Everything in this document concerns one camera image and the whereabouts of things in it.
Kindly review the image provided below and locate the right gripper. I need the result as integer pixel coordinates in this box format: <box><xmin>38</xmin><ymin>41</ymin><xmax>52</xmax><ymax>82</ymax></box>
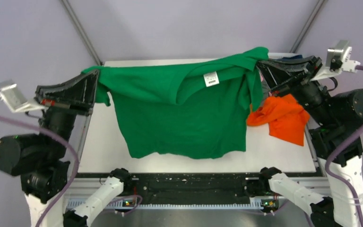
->
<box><xmin>251</xmin><ymin>53</ymin><xmax>333</xmax><ymax>124</ymax></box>

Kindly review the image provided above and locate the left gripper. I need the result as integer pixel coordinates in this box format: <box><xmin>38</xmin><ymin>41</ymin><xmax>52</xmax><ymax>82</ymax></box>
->
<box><xmin>37</xmin><ymin>65</ymin><xmax>103</xmax><ymax>157</ymax></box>

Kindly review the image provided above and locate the orange t shirt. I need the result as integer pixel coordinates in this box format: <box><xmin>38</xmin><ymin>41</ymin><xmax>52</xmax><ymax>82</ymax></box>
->
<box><xmin>246</xmin><ymin>95</ymin><xmax>310</xmax><ymax>146</ymax></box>

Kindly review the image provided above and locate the green t shirt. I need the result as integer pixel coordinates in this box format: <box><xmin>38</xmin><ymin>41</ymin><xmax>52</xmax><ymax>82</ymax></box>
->
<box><xmin>83</xmin><ymin>47</ymin><xmax>268</xmax><ymax>159</ymax></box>

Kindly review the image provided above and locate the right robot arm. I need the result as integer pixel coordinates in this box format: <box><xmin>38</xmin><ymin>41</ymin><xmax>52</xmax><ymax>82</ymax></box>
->
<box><xmin>245</xmin><ymin>56</ymin><xmax>363</xmax><ymax>227</ymax></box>

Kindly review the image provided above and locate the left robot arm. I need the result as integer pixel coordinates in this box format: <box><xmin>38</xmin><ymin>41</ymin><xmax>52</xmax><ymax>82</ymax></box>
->
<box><xmin>0</xmin><ymin>70</ymin><xmax>133</xmax><ymax>227</ymax></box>

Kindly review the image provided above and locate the white plastic laundry basket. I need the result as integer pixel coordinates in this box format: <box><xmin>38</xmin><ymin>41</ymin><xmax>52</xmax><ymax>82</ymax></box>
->
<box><xmin>268</xmin><ymin>52</ymin><xmax>299</xmax><ymax>59</ymax></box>

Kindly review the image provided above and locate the navy blue t shirt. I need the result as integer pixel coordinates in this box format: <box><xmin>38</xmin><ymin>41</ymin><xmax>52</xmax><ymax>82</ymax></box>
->
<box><xmin>277</xmin><ymin>54</ymin><xmax>303</xmax><ymax>61</ymax></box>

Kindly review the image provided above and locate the aluminium frame rail left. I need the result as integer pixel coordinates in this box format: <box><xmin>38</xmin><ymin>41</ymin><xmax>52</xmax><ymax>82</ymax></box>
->
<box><xmin>59</xmin><ymin>0</ymin><xmax>103</xmax><ymax>65</ymax></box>

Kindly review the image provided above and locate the aluminium frame rail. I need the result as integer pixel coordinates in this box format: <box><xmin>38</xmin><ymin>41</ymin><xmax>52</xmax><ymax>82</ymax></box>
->
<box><xmin>289</xmin><ymin>0</ymin><xmax>328</xmax><ymax>53</ymax></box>
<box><xmin>59</xmin><ymin>0</ymin><xmax>103</xmax><ymax>65</ymax></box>

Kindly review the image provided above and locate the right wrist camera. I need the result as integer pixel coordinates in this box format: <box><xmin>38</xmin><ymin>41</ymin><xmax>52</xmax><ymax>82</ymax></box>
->
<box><xmin>311</xmin><ymin>40</ymin><xmax>361</xmax><ymax>81</ymax></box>

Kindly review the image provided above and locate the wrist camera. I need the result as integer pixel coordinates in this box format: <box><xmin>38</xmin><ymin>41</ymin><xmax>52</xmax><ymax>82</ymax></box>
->
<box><xmin>0</xmin><ymin>80</ymin><xmax>48</xmax><ymax>113</ymax></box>
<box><xmin>311</xmin><ymin>40</ymin><xmax>361</xmax><ymax>81</ymax></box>

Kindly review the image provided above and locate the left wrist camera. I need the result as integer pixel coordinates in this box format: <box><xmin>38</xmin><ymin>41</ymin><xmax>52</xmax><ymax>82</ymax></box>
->
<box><xmin>0</xmin><ymin>80</ymin><xmax>48</xmax><ymax>113</ymax></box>

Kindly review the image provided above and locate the aluminium frame rail right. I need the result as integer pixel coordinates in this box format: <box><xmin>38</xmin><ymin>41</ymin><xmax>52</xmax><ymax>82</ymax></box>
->
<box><xmin>289</xmin><ymin>0</ymin><xmax>328</xmax><ymax>53</ymax></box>

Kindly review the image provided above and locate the white cable duct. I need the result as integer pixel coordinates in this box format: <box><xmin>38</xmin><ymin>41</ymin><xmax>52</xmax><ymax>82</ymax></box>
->
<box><xmin>67</xmin><ymin>199</ymin><xmax>264</xmax><ymax>210</ymax></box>

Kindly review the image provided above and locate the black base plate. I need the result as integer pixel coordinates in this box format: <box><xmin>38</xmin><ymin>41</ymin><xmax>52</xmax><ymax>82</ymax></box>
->
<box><xmin>120</xmin><ymin>173</ymin><xmax>279</xmax><ymax>205</ymax></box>

